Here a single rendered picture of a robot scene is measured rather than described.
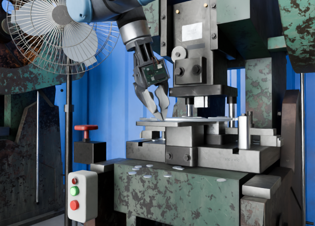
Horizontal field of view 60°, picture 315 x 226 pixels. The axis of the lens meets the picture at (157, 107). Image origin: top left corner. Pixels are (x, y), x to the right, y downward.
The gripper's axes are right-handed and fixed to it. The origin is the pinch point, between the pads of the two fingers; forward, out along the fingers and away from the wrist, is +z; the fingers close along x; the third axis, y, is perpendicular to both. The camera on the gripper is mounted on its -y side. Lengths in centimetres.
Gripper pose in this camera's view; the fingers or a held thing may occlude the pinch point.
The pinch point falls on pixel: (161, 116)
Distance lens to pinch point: 73.1
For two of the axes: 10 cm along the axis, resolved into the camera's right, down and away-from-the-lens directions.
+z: 3.2, 9.5, 0.6
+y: 2.5, -0.2, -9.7
